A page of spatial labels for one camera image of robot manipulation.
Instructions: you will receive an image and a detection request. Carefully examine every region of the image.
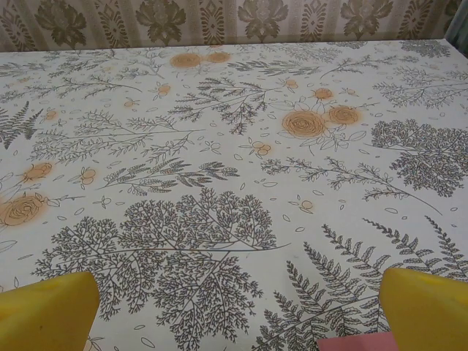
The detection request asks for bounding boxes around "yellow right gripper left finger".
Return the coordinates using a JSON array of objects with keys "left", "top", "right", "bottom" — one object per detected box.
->
[{"left": 0, "top": 271, "right": 100, "bottom": 351}]

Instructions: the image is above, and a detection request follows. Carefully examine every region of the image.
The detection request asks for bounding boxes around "pink and white paper box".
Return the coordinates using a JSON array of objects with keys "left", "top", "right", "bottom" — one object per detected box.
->
[{"left": 316, "top": 332, "right": 399, "bottom": 351}]

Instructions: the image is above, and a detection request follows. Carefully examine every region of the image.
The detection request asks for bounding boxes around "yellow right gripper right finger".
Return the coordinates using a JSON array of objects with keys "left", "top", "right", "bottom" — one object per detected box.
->
[{"left": 382, "top": 267, "right": 468, "bottom": 351}]

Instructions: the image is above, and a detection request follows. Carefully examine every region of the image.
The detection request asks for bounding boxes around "floral print tablecloth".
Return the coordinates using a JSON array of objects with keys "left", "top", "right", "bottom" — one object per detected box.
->
[{"left": 0, "top": 38, "right": 468, "bottom": 351}]

